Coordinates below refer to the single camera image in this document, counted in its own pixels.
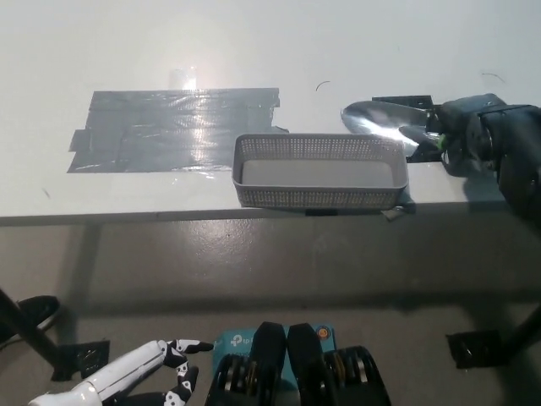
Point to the grey perforated plastic basket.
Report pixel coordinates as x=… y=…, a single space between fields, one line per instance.
x=321 y=198

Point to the black table leg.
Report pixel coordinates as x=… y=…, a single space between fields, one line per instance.
x=29 y=334
x=526 y=330

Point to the small black tape strip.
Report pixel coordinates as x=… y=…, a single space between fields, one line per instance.
x=321 y=213

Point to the black tape patch on desk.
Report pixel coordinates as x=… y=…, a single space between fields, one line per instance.
x=406 y=100

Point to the small grey tape piece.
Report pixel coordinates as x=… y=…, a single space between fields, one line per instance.
x=397 y=213

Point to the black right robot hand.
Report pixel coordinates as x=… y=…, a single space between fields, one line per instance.
x=465 y=135

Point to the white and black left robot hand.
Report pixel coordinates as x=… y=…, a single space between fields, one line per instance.
x=122 y=372

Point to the large grey duct tape patch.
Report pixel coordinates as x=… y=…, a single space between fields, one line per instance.
x=156 y=135

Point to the teal cardboard box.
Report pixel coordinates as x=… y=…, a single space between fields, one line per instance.
x=232 y=340

